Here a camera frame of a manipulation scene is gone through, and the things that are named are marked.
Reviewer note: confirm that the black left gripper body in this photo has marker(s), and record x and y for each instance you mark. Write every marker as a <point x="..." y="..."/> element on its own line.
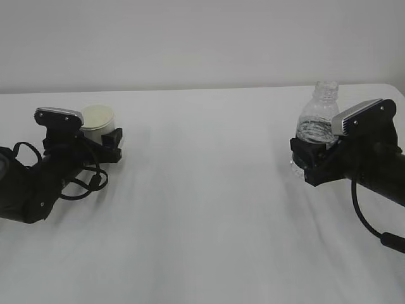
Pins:
<point x="67" y="152"/>

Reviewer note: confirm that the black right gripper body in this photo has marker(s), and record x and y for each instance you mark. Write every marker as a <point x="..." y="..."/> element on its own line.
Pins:
<point x="372" y="157"/>

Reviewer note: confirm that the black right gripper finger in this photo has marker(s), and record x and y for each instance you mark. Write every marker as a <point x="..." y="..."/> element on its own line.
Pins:
<point x="312" y="159"/>

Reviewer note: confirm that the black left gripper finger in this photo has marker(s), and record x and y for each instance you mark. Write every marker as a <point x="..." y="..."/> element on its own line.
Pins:
<point x="108" y="151"/>

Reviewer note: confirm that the white paper cup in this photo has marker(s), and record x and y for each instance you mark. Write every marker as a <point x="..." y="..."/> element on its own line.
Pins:
<point x="98" y="120"/>

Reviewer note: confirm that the clear water bottle green label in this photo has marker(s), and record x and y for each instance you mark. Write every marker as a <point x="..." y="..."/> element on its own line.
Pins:
<point x="314" y="124"/>

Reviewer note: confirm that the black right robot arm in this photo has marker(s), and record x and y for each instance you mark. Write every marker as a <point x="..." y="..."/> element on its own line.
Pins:
<point x="366" y="152"/>

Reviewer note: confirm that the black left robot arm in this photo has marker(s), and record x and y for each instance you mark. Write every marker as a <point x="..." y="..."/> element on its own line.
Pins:
<point x="28" y="199"/>

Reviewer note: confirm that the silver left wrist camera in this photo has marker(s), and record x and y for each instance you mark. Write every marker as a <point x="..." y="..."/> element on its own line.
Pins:
<point x="58" y="117"/>

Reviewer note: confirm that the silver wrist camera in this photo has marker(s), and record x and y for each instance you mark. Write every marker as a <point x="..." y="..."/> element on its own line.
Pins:
<point x="58" y="117"/>
<point x="345" y="123"/>

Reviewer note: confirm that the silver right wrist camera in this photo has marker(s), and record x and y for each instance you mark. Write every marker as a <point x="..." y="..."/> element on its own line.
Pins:
<point x="345" y="123"/>

